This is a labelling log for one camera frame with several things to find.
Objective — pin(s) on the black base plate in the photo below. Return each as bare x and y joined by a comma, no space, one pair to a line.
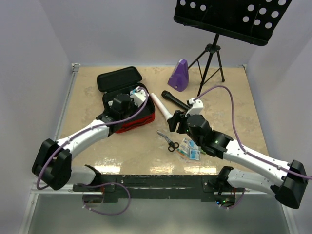
195,187

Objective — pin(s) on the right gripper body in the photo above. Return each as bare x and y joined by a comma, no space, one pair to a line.
187,128

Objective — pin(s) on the red black medicine case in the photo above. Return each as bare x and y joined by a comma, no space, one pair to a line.
117,88

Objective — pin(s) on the purple metronome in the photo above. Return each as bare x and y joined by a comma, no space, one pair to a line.
179,79

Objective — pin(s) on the black microphone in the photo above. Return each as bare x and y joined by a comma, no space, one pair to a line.
169,97

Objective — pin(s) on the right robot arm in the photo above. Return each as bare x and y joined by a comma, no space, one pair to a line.
286,181

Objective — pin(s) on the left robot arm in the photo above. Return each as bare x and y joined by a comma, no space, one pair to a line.
53,164

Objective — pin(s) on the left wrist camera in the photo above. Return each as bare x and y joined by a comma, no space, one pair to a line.
139,97

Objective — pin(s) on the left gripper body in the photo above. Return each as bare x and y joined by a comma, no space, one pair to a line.
132,108

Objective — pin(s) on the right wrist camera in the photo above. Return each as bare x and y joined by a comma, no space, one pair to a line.
196,106

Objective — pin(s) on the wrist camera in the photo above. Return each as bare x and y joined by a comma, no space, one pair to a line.
196,106
139,97

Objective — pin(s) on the black music stand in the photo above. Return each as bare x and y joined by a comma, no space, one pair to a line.
250,21

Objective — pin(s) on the bandage packets pile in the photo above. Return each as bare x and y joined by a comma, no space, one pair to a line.
189,150

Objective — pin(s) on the black handled scissors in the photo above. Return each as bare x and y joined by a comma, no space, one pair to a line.
172,146

